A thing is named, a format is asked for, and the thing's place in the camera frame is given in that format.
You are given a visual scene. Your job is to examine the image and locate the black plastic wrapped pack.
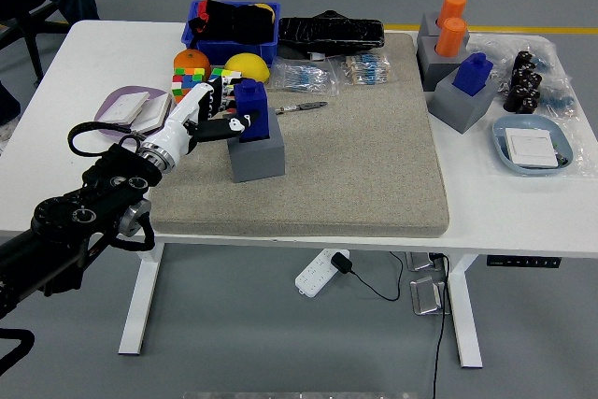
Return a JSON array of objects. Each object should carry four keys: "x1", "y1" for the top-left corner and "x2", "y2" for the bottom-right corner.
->
[{"x1": 278, "y1": 9, "x2": 385, "y2": 55}]

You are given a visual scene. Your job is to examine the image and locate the multicoloured puzzle cube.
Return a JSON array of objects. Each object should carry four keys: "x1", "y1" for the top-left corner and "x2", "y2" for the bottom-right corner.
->
[
  {"x1": 207, "y1": 66, "x2": 245, "y2": 92},
  {"x1": 171, "y1": 66, "x2": 207, "y2": 105}
]

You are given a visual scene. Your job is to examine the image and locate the white table leg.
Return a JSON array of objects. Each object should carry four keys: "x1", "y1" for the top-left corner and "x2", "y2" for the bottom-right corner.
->
[
  {"x1": 117, "y1": 242, "x2": 165, "y2": 356},
  {"x1": 438, "y1": 253, "x2": 483, "y2": 369}
]

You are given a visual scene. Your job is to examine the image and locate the clear crinkled plastic bag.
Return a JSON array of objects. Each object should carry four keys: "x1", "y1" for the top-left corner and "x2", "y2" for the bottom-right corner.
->
[{"x1": 469, "y1": 33, "x2": 578, "y2": 118}]

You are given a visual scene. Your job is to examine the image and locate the black plug adapter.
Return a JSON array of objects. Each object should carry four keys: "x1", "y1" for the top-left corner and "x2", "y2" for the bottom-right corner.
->
[{"x1": 329, "y1": 251, "x2": 352, "y2": 275}]

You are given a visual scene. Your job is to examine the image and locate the light blue shallow tray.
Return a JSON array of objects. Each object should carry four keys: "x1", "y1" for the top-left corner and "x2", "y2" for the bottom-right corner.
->
[{"x1": 491, "y1": 114, "x2": 575, "y2": 178}]

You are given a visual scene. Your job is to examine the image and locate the black chair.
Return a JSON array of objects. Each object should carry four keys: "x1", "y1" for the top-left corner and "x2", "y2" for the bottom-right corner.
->
[{"x1": 0, "y1": 0, "x2": 71, "y2": 88}]

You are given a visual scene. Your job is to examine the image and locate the grey seal holder block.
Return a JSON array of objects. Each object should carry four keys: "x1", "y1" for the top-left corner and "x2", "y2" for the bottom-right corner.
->
[
  {"x1": 417, "y1": 11, "x2": 471, "y2": 40},
  {"x1": 428, "y1": 72, "x2": 501, "y2": 134},
  {"x1": 226, "y1": 107, "x2": 286, "y2": 184},
  {"x1": 416, "y1": 34, "x2": 471, "y2": 92}
]

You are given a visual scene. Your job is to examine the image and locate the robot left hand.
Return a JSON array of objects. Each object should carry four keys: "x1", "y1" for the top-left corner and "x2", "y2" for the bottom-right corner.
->
[{"x1": 144, "y1": 76, "x2": 262, "y2": 161}]

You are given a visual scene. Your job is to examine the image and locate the blue square seal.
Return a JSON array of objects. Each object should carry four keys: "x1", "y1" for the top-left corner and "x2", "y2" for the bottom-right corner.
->
[
  {"x1": 233, "y1": 79, "x2": 273, "y2": 144},
  {"x1": 453, "y1": 52, "x2": 494, "y2": 99}
]

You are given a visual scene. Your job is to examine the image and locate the grey-brown mat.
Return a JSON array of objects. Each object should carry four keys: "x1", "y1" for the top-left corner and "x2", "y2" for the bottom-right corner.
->
[{"x1": 145, "y1": 32, "x2": 450, "y2": 239}]

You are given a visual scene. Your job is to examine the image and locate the yellow lemon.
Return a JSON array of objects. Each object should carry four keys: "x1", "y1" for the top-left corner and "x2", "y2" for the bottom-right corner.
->
[{"x1": 223, "y1": 52, "x2": 271, "y2": 90}]

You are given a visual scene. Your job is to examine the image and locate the black table control panel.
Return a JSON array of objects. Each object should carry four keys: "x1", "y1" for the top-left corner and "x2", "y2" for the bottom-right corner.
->
[{"x1": 486, "y1": 254, "x2": 562, "y2": 268}]

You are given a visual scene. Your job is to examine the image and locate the orange fruit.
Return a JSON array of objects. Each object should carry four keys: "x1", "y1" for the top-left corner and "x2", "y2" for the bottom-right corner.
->
[{"x1": 173, "y1": 48, "x2": 212, "y2": 77}]

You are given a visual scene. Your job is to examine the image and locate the purple shallow tray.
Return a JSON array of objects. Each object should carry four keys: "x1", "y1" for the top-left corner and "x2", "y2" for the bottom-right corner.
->
[{"x1": 93, "y1": 84, "x2": 172, "y2": 139}]

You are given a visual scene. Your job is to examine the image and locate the orange cylindrical seal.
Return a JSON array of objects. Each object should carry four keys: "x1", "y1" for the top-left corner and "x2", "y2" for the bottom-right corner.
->
[
  {"x1": 434, "y1": 17, "x2": 468, "y2": 58},
  {"x1": 436, "y1": 0, "x2": 468, "y2": 29}
]

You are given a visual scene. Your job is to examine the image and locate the metal floor socket box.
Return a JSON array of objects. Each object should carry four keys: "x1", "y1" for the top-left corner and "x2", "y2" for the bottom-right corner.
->
[
  {"x1": 409, "y1": 276, "x2": 450, "y2": 317},
  {"x1": 405, "y1": 251, "x2": 449, "y2": 273}
]

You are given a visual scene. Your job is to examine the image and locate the black power cable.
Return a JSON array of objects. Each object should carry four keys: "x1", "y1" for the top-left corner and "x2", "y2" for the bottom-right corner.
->
[
  {"x1": 432, "y1": 253, "x2": 452, "y2": 399},
  {"x1": 348, "y1": 251, "x2": 406, "y2": 303}
]

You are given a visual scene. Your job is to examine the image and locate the black cloth bundle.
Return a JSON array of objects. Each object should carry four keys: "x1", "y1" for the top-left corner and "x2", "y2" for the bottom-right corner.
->
[{"x1": 189, "y1": 0, "x2": 276, "y2": 44}]

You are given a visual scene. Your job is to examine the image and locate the clear bag of taped resistors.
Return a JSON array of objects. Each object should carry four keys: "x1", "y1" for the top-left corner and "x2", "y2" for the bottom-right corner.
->
[{"x1": 334, "y1": 52, "x2": 396, "y2": 87}]

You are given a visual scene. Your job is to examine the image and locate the blue plastic bin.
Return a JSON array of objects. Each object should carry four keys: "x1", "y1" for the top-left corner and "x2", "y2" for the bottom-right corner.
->
[{"x1": 180, "y1": 0, "x2": 281, "y2": 67}]

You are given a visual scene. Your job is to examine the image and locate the clear bag of blue resistors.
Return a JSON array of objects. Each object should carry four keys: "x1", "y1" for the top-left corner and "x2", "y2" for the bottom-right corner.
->
[{"x1": 268, "y1": 56, "x2": 340, "y2": 97}]

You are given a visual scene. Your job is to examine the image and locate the white power strip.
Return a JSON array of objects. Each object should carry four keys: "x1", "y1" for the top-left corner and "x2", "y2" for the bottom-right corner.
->
[{"x1": 293, "y1": 248, "x2": 350, "y2": 300}]

